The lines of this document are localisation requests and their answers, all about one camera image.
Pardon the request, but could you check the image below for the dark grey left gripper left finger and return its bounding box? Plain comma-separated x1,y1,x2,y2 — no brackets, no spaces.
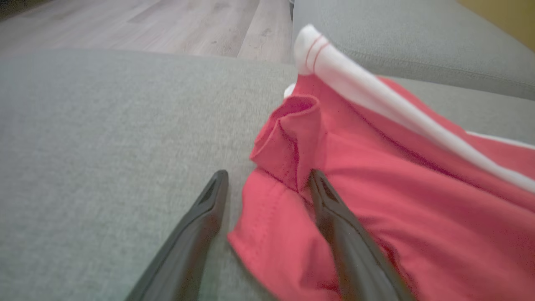
125,169,229,301

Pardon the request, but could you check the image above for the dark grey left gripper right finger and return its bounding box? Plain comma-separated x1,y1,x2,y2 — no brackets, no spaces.
308,169,415,301

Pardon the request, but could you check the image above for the red white sports shirt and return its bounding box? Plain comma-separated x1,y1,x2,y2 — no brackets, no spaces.
227,24,535,301

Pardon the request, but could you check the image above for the large grey sofa seat cushion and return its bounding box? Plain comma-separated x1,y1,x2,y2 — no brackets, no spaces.
0,49,535,301

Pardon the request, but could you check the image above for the small grey sofa cushion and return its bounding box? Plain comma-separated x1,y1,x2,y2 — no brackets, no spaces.
291,0,535,101

